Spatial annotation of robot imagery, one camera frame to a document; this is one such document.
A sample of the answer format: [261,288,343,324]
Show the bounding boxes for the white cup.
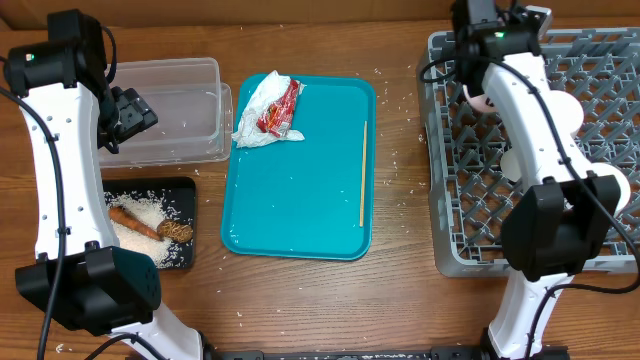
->
[500,148,522,182]

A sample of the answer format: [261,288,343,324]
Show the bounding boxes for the orange carrot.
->
[108,207,161,241]

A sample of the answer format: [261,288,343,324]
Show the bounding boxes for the pile of white rice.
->
[105,191,191,269]

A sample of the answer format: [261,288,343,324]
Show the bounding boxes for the red snack wrapper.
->
[257,80,303,138]

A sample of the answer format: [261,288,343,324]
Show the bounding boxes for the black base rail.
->
[209,347,571,360]

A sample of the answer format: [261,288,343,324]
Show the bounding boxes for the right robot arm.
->
[451,1,630,359]

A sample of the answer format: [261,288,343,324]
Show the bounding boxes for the grey dishwasher rack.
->
[418,28,639,277]

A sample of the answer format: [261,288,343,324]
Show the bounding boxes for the wooden chopstick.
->
[359,121,368,228]

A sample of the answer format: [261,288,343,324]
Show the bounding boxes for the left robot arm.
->
[1,9,216,359]

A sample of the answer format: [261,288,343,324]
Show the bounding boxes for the white bowl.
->
[547,90,584,139]

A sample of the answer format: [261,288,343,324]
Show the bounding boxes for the crumpled white napkin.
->
[231,70,305,148]

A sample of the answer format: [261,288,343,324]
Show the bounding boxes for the clear plastic bin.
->
[99,58,234,168]

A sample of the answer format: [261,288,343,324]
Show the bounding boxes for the black plastic tray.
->
[103,177,197,268]

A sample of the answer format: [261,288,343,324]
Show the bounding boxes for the white saucer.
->
[592,162,631,216]

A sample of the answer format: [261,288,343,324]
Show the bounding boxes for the large white plate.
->
[463,85,496,113]

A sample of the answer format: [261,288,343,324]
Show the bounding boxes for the teal serving tray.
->
[220,75,377,261]

